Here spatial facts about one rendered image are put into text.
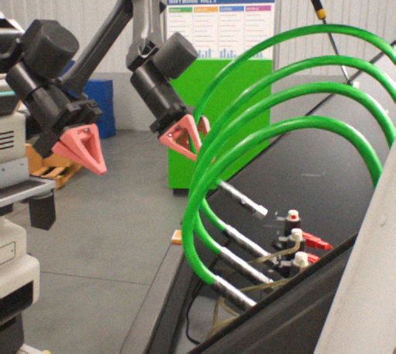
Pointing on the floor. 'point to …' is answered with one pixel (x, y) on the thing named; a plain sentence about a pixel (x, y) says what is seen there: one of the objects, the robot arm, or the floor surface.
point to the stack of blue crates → (99, 87)
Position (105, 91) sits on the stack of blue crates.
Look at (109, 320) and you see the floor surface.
